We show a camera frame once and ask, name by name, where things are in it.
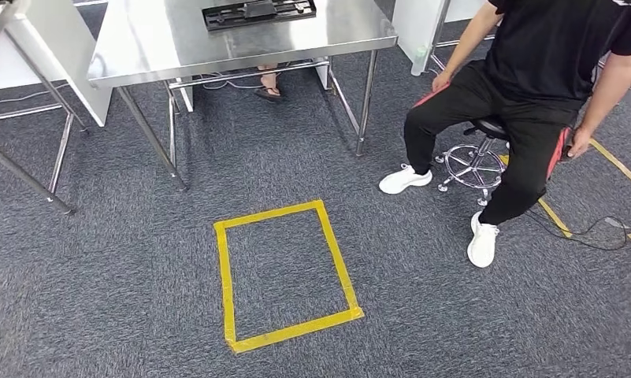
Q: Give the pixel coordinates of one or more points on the person's left hand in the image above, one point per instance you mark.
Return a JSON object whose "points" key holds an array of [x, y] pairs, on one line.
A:
{"points": [[578, 143]]}

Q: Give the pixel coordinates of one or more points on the person's right hand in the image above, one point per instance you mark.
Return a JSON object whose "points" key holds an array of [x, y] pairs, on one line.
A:
{"points": [[442, 81]]}

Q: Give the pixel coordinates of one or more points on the black plastic plate bracket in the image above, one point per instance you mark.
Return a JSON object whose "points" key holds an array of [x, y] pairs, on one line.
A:
{"points": [[257, 13]]}

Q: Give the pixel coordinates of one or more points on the person's right forearm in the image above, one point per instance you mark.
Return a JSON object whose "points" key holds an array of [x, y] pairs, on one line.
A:
{"points": [[469, 41]]}

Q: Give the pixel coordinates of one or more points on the person's left forearm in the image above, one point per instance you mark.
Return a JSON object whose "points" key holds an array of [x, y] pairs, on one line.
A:
{"points": [[605, 94]]}

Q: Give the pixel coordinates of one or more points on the stainless steel workbench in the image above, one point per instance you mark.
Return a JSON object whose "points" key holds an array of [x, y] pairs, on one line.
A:
{"points": [[190, 47]]}

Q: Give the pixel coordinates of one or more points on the pale green small object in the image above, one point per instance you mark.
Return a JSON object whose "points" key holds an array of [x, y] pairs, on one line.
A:
{"points": [[419, 53]]}

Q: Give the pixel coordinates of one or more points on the yellow floor tape square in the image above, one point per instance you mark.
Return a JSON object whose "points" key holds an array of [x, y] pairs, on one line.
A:
{"points": [[620, 167]]}

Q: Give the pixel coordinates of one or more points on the stainless steel table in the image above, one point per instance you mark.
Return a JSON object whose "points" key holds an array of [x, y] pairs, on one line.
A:
{"points": [[440, 31], [28, 135]]}

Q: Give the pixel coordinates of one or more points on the white desk block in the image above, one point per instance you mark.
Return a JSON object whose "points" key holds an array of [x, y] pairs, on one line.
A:
{"points": [[411, 26], [75, 62]]}

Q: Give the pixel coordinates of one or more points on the chrome swivel stool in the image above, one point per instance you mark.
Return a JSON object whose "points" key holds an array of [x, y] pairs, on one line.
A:
{"points": [[474, 164]]}

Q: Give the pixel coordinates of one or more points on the person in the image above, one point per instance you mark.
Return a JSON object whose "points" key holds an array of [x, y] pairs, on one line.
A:
{"points": [[534, 62], [269, 86]]}

